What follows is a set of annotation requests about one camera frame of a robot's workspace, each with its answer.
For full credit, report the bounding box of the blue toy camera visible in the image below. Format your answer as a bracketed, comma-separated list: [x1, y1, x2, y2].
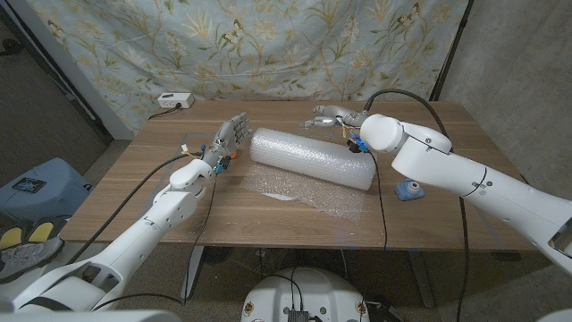
[394, 178, 425, 202]

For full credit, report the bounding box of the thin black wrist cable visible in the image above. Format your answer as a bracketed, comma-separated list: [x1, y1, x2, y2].
[91, 174, 218, 312]
[368, 150, 389, 251]

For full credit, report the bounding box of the white table leg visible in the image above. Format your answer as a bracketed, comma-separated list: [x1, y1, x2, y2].
[180, 245, 205, 300]
[407, 250, 437, 309]

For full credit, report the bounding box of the black torso cable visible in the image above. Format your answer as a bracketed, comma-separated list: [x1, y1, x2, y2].
[267, 267, 306, 310]

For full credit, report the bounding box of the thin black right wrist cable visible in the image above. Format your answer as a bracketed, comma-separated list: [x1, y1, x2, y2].
[368, 150, 389, 251]

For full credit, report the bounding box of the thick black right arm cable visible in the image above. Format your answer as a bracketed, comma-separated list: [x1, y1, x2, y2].
[362, 88, 469, 322]

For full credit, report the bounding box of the white power strip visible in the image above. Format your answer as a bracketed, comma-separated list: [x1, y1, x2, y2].
[156, 92, 196, 110]

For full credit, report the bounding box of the grey sneaker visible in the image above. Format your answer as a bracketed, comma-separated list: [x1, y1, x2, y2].
[0, 236, 66, 285]

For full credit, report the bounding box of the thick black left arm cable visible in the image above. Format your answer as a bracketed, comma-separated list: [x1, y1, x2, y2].
[66, 152, 205, 266]

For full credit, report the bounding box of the black power strip cord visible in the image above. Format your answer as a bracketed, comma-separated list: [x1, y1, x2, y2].
[147, 103, 182, 121]

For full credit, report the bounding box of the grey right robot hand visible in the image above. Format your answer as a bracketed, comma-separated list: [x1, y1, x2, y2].
[298, 105, 372, 131]

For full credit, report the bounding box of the floral printed backdrop cloth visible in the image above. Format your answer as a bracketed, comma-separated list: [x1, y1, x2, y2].
[26, 0, 469, 135]

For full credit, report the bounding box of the black shoe yellow insole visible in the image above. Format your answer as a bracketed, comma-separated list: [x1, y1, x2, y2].
[0, 225, 24, 251]
[26, 217, 68, 245]

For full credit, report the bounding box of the clear bubble wrap roll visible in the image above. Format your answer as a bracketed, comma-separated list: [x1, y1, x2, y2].
[240, 127, 378, 225]

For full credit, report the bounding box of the blue plastic bin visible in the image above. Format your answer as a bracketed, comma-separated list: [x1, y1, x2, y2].
[0, 157, 93, 225]

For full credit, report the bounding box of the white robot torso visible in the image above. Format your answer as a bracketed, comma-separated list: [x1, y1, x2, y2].
[240, 267, 371, 322]

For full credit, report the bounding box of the thin black left wrist cable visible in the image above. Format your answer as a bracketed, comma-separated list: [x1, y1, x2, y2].
[91, 174, 218, 312]

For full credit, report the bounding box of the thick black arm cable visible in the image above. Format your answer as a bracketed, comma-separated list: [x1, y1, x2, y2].
[362, 88, 469, 322]
[66, 152, 205, 266]

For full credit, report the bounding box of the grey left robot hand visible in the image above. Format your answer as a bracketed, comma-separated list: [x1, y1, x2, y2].
[201, 112, 254, 174]

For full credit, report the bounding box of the black backdrop stand pole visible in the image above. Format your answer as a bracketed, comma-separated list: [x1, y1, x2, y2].
[428, 0, 475, 102]

